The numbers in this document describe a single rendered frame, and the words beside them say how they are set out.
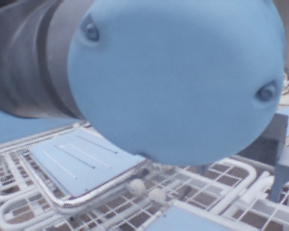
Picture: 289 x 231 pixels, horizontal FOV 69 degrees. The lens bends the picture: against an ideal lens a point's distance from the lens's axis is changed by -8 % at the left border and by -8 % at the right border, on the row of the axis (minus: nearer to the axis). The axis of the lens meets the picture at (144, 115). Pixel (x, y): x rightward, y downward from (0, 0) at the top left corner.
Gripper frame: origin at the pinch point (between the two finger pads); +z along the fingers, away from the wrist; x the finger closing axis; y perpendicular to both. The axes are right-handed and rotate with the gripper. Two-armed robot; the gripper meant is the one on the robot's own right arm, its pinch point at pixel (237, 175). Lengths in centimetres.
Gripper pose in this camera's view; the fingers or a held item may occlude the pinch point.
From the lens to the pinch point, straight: 41.2
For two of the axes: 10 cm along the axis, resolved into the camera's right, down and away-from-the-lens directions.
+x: 7.4, 2.0, -6.5
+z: 2.9, 7.7, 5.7
